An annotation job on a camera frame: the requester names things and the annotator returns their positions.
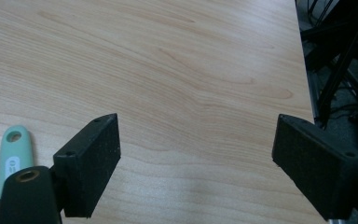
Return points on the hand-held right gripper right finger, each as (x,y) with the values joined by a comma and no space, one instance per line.
(315,169)

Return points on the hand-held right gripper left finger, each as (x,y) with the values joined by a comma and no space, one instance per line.
(85,169)

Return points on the black metal stand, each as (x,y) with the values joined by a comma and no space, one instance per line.
(335,77)

